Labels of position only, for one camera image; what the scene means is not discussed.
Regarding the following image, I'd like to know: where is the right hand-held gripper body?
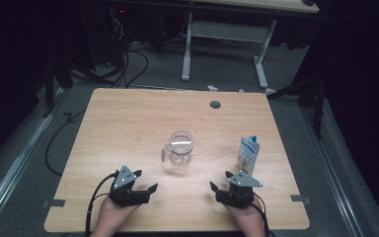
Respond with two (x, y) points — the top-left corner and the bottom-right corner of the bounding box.
(215, 170), (264, 209)

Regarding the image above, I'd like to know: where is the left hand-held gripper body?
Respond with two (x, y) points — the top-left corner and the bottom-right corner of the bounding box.
(108, 164), (151, 208)

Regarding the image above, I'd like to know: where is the white and blue printed bag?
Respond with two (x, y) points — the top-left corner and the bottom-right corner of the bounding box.
(237, 135), (261, 176)

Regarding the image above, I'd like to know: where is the person's right hand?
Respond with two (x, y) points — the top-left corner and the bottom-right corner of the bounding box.
(224, 197), (265, 237)

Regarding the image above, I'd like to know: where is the person's left hand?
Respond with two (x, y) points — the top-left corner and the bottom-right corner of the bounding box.
(90, 198), (141, 237)

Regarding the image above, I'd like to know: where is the grey tape piece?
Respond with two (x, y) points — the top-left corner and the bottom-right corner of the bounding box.
(290, 194), (312, 203)
(41, 198), (66, 208)

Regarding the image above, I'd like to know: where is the black metal stand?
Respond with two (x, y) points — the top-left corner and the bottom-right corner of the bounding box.
(41, 58), (74, 119)
(266, 75), (328, 140)

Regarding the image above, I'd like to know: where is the white-framed desk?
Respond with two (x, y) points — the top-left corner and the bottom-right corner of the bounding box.
(181, 0), (320, 91)

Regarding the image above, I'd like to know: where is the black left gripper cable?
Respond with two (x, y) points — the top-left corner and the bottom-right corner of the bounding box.
(84, 170), (120, 237)

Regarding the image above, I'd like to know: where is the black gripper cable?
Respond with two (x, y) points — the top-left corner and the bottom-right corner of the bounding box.
(251, 192), (273, 237)
(84, 170), (120, 237)

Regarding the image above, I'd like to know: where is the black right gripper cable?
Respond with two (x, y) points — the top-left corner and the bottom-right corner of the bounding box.
(251, 192), (273, 237)

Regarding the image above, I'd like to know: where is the black floor cable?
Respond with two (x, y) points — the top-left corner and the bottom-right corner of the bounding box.
(44, 108), (88, 177)

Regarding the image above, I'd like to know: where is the aluminium floor rail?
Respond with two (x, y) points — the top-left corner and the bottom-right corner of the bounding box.
(0, 88), (67, 233)
(303, 108), (365, 237)

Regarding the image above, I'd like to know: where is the bundle of black cables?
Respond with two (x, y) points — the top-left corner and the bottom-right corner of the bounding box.
(110, 16), (150, 89)

